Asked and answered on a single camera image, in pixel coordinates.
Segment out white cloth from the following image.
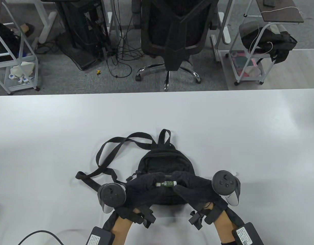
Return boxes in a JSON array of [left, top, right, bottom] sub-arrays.
[[10, 61, 35, 77]]

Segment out black computer tower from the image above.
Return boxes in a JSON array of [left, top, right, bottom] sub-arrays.
[[55, 0, 113, 71]]

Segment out black jacket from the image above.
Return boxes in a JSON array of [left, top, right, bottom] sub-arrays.
[[0, 22, 21, 63]]

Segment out cream cloth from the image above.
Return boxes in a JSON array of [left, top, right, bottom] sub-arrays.
[[245, 66, 263, 76]]

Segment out white desk leg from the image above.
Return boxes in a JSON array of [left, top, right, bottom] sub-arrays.
[[101, 0, 122, 39], [218, 0, 235, 45], [32, 0, 58, 44]]

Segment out thick black cable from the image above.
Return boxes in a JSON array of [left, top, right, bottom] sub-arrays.
[[18, 230, 63, 245]]

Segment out white metal cart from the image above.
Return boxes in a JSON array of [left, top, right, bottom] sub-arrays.
[[220, 22, 282, 86], [0, 0, 41, 95]]

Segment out black corduroy backpack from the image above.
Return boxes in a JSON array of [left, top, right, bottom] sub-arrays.
[[75, 129, 198, 205]]

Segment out person's right hand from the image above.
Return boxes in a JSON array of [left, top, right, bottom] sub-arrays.
[[172, 171, 227, 230]]

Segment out brown side table top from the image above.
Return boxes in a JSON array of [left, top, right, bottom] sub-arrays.
[[257, 0, 304, 23]]

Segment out grey metal rails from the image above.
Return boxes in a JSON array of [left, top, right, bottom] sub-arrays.
[[210, 35, 221, 62]]

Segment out black mesh office chair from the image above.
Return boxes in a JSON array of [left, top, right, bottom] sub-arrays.
[[131, 0, 220, 92]]

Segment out black bag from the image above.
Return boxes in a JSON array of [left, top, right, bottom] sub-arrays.
[[239, 22, 298, 64]]

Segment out pink box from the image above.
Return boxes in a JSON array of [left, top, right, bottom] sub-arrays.
[[230, 50, 263, 77]]

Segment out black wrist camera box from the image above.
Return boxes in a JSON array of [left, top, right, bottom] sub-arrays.
[[86, 227, 115, 245], [232, 223, 264, 245]]

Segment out person's right forearm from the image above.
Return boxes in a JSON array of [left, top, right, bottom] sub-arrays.
[[213, 208, 249, 245]]

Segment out tangle of black cables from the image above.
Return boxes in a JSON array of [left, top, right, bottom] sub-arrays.
[[36, 26, 147, 78]]

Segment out thin white cable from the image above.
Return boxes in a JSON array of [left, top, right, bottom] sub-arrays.
[[249, 6, 303, 67]]

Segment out person's left forearm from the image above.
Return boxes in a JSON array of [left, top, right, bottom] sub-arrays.
[[102, 211, 134, 245]]

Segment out person's left hand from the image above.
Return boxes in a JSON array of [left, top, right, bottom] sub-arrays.
[[114, 172, 173, 228]]

